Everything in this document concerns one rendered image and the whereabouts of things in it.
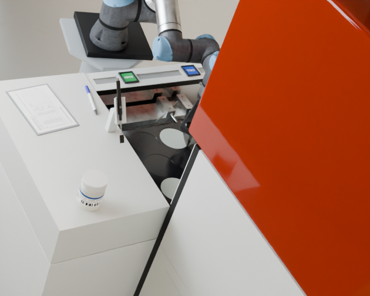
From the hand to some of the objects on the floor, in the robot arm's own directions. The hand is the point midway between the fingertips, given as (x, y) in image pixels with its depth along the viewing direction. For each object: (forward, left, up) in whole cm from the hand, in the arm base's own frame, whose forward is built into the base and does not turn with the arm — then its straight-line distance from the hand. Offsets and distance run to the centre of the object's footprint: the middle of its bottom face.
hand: (188, 144), depth 246 cm
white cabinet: (0, -12, -92) cm, 92 cm away
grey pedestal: (-74, -20, -92) cm, 120 cm away
